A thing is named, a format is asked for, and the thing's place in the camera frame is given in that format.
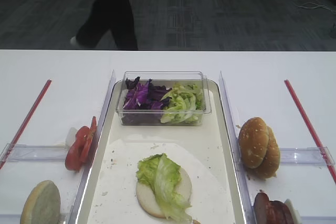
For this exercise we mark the green lettuce leaf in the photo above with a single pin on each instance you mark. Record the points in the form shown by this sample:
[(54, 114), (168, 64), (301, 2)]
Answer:
[(162, 175)]

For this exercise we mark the shredded green lettuce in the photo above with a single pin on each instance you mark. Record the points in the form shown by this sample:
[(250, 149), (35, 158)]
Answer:
[(185, 100)]

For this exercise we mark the red tomato slices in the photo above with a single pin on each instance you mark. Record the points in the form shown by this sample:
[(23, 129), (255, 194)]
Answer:
[(79, 151)]

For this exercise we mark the white pusher block tomato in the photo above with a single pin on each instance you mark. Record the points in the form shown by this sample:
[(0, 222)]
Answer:
[(71, 137)]

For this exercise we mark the front meat patty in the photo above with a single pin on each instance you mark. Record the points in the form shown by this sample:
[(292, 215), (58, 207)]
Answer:
[(261, 208)]

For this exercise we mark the white pusher block patties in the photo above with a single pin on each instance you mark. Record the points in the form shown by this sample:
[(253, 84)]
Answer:
[(294, 213)]

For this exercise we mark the clear salad container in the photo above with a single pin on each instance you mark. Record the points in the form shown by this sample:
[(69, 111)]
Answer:
[(160, 78)]

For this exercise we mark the purple cabbage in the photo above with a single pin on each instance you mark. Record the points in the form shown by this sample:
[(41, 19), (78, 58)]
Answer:
[(145, 96)]

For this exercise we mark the metal tray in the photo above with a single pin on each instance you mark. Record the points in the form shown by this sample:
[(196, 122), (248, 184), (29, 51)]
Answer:
[(203, 151)]

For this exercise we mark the sesame bun front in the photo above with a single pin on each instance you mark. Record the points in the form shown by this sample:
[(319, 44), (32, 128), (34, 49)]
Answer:
[(253, 140)]

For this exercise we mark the sesame bun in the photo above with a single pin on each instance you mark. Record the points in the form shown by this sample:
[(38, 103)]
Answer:
[(271, 161), (253, 140)]

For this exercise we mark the bottom bun on tray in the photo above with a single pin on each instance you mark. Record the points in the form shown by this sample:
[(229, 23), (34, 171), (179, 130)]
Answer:
[(147, 201)]

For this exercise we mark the person in black trousers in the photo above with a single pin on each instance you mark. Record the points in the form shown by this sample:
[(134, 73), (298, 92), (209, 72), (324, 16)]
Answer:
[(108, 15)]

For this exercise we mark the sesame bun rear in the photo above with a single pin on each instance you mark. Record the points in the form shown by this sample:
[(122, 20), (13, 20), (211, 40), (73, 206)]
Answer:
[(271, 161)]

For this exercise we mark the left long clear divider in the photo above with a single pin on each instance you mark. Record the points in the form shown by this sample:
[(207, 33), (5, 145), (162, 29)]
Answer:
[(73, 216)]

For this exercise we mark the left bun half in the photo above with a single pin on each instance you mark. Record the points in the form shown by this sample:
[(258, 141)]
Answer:
[(42, 205)]

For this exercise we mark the left red straw rail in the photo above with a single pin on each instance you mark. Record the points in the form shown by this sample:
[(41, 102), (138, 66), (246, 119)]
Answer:
[(26, 121)]

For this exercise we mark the red straw rail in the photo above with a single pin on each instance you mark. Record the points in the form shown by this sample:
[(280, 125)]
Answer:
[(26, 121), (309, 127)]

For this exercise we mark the clear rail near buns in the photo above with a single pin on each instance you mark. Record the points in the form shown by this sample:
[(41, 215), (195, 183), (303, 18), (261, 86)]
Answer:
[(319, 156)]

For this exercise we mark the clear rail near tomato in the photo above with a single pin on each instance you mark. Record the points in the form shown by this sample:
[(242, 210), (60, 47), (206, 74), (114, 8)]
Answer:
[(33, 153)]

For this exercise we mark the right red straw rail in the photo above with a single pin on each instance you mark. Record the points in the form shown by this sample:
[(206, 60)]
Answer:
[(309, 127)]

